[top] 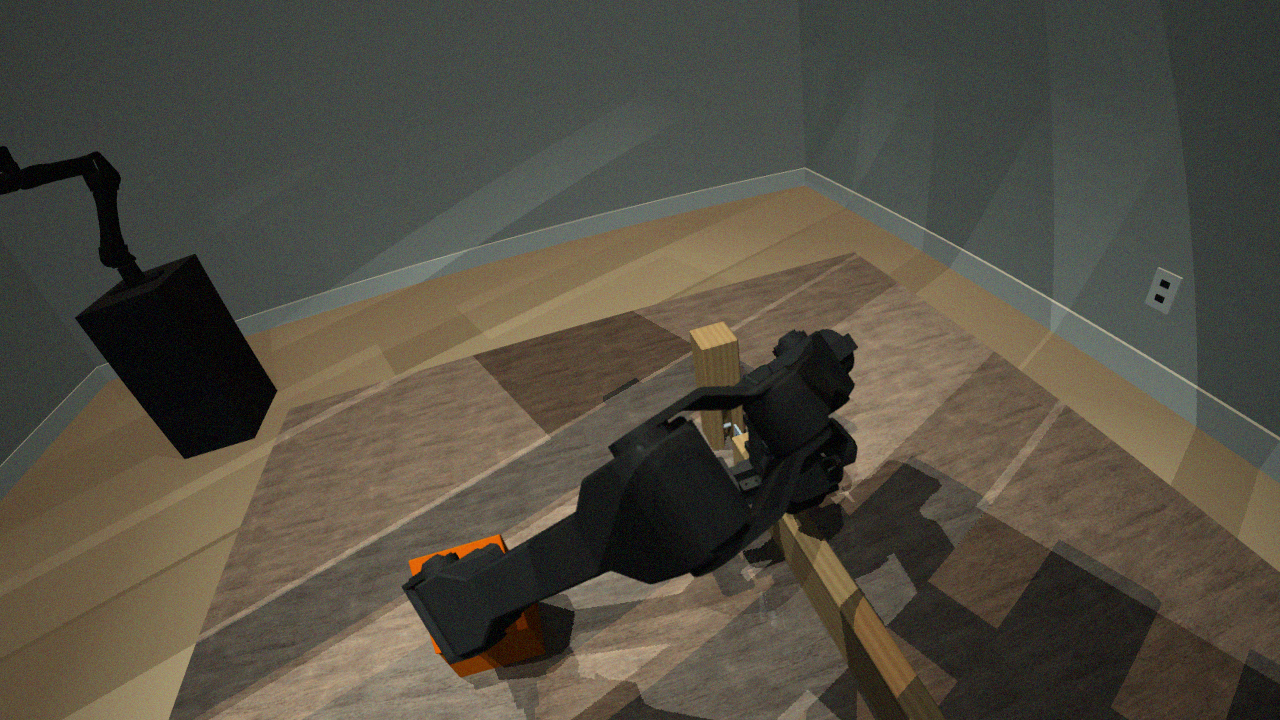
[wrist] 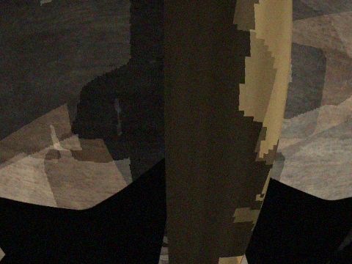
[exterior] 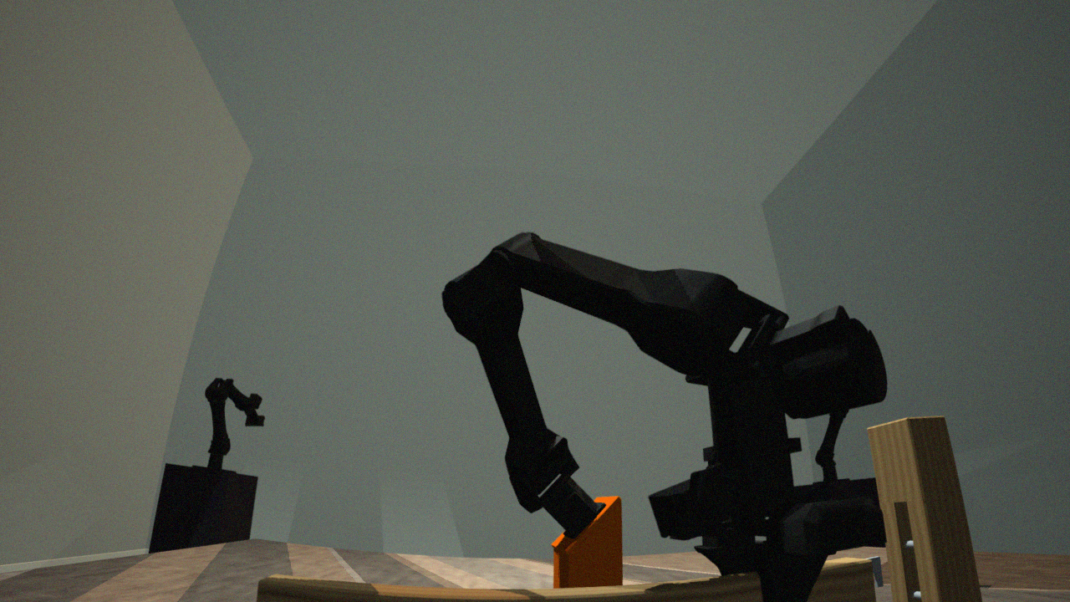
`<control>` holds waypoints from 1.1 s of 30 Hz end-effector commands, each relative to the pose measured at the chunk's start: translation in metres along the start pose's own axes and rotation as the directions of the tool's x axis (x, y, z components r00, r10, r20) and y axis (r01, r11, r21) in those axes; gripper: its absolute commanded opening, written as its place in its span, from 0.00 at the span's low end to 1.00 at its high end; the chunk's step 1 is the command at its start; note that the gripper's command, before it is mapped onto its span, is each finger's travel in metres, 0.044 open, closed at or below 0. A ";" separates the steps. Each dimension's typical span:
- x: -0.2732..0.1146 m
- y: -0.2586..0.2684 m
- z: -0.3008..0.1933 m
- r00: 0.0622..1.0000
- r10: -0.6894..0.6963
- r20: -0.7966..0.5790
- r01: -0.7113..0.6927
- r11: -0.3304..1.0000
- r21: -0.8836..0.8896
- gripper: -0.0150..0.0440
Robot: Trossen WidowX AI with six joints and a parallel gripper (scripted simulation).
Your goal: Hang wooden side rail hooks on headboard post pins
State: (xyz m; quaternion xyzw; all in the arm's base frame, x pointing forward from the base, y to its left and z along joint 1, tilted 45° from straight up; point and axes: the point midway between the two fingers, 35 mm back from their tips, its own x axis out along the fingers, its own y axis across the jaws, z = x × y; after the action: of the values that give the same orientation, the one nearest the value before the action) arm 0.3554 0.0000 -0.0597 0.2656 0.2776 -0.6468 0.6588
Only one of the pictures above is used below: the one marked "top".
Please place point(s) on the wooden post with slot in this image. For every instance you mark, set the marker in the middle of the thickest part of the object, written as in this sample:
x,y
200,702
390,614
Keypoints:
x,y
716,362

